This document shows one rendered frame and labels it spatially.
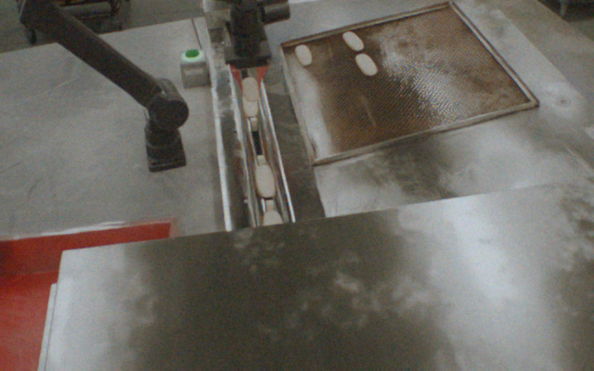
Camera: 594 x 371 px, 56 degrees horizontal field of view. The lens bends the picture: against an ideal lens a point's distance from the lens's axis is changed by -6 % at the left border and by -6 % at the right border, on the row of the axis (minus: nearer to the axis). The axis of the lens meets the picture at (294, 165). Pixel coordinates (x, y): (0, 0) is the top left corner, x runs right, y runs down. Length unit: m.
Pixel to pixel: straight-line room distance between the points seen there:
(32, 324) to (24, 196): 0.37
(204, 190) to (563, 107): 0.78
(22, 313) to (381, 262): 0.80
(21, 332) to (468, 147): 0.90
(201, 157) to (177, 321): 0.93
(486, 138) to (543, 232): 0.71
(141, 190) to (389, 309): 0.92
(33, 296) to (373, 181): 0.67
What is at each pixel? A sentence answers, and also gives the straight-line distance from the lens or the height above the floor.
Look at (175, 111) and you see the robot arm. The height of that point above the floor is 0.96.
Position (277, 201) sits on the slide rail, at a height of 0.85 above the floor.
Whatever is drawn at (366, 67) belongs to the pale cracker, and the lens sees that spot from 1.44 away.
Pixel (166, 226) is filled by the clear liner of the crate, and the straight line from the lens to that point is 1.08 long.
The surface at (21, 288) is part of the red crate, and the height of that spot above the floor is 0.82.
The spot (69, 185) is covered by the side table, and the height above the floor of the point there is 0.82.
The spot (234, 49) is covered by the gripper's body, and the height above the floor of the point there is 1.04.
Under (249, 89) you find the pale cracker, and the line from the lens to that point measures 1.36.
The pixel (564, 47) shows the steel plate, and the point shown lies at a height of 0.82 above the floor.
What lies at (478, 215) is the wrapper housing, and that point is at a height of 1.30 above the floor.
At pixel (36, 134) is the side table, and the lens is 1.58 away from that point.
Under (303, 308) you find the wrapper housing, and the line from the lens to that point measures 0.45.
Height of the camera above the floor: 1.67
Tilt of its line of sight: 40 degrees down
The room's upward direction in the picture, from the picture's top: 2 degrees counter-clockwise
